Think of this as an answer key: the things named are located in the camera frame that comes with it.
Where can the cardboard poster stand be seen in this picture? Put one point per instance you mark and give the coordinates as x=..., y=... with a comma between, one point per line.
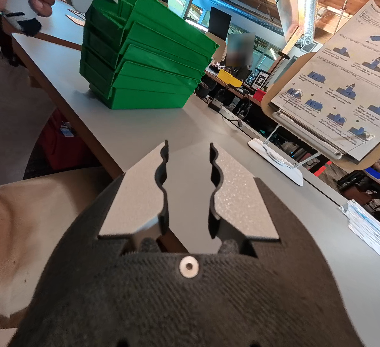
x=285, y=76

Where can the black display panel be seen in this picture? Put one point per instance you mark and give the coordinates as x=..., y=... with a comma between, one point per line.
x=220, y=22

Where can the red container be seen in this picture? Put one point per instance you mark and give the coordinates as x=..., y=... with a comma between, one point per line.
x=59, y=151

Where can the red plastic bin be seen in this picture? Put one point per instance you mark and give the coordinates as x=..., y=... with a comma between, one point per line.
x=260, y=95

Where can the white printed papers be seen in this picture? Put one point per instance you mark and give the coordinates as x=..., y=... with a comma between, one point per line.
x=365, y=225

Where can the yellow plastic bin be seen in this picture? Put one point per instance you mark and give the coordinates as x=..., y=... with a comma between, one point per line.
x=230, y=79

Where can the black-white marker sign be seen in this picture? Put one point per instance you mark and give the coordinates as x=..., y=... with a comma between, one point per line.
x=260, y=79

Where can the instruction poster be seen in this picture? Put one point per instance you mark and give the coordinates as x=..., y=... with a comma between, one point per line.
x=341, y=85

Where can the person's beige trousers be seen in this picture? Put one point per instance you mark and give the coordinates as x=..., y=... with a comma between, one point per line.
x=35, y=219

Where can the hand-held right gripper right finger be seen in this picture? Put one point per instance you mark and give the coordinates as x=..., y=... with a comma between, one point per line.
x=246, y=204

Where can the silver rectangular air duct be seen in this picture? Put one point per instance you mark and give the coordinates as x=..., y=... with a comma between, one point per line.
x=285, y=2

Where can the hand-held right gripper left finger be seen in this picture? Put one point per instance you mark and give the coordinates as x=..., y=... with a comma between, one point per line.
x=133, y=204

